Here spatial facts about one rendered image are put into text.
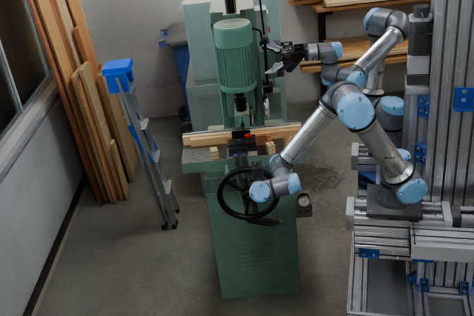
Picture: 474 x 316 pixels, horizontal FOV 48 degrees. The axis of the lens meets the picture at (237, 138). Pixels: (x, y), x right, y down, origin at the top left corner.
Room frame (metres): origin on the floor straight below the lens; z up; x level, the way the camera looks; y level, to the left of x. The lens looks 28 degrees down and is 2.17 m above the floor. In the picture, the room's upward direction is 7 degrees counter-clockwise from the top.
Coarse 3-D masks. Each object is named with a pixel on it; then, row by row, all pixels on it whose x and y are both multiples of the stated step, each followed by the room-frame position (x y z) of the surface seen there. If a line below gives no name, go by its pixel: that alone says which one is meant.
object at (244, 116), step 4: (248, 108) 2.37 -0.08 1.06; (236, 112) 2.32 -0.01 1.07; (240, 112) 2.31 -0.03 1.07; (244, 112) 2.31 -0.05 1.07; (248, 112) 2.30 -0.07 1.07; (236, 116) 2.28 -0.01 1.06; (240, 116) 2.28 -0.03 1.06; (244, 116) 2.28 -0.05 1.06; (248, 116) 2.28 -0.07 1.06; (236, 120) 2.28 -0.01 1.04; (240, 120) 2.28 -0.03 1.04; (244, 120) 2.28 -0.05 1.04; (248, 120) 2.28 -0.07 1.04; (236, 124) 2.28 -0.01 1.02; (240, 124) 2.28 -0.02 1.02; (248, 124) 2.28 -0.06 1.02
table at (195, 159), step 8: (224, 144) 2.32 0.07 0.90; (280, 144) 2.25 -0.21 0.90; (184, 152) 2.29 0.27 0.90; (192, 152) 2.28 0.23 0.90; (200, 152) 2.27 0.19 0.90; (208, 152) 2.26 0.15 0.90; (224, 152) 2.24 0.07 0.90; (264, 152) 2.19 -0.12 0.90; (184, 160) 2.21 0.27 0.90; (192, 160) 2.20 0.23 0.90; (200, 160) 2.19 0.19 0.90; (208, 160) 2.18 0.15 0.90; (216, 160) 2.18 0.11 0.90; (224, 160) 2.17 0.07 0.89; (264, 160) 2.16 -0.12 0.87; (304, 160) 2.15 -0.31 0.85; (184, 168) 2.18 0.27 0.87; (192, 168) 2.18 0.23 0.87; (200, 168) 2.18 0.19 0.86; (208, 168) 2.18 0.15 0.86; (216, 168) 2.18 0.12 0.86; (224, 168) 2.17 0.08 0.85
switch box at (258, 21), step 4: (256, 8) 2.63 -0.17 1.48; (264, 8) 2.61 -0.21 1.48; (256, 12) 2.60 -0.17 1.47; (264, 12) 2.60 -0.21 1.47; (256, 16) 2.60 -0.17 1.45; (260, 16) 2.60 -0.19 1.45; (264, 16) 2.60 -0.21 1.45; (256, 20) 2.60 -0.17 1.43; (260, 20) 2.60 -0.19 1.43; (264, 20) 2.60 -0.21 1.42; (256, 24) 2.60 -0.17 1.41; (260, 24) 2.60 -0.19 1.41; (264, 24) 2.60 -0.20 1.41; (260, 28) 2.60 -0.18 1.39; (268, 32) 2.60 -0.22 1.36; (268, 36) 2.60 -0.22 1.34; (260, 40) 2.60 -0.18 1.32
